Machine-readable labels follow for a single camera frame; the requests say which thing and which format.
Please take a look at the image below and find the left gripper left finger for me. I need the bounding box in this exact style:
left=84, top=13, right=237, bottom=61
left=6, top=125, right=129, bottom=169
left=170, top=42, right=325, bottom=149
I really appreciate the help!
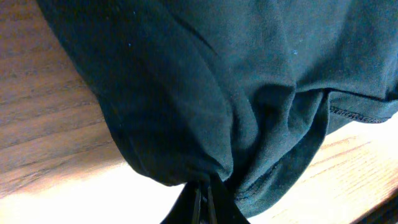
left=161, top=182, right=201, bottom=224

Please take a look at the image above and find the black t-shirt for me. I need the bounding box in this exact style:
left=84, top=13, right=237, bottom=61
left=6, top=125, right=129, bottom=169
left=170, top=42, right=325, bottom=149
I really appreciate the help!
left=38, top=0, right=397, bottom=218

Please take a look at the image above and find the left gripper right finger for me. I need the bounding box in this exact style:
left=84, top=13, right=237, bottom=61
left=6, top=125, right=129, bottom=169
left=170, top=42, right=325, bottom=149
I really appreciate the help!
left=207, top=175, right=249, bottom=224

